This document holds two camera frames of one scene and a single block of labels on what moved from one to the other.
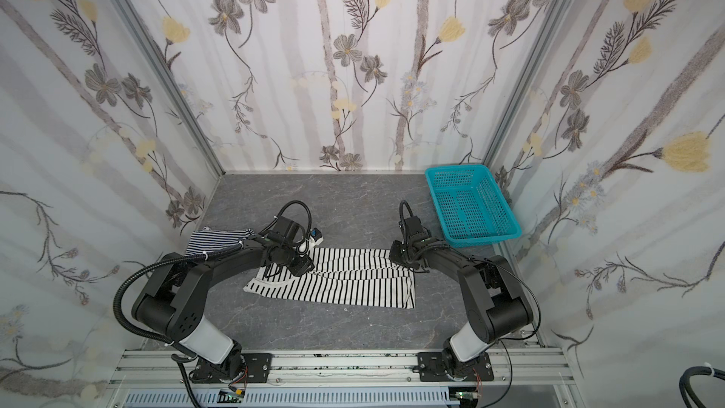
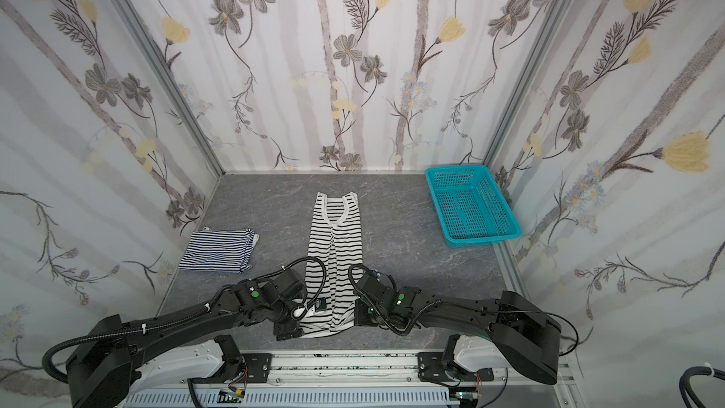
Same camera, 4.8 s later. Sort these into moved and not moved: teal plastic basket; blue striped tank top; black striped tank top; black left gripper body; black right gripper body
Moved: black right gripper body; black left gripper body; black striped tank top
Not moved: blue striped tank top; teal plastic basket
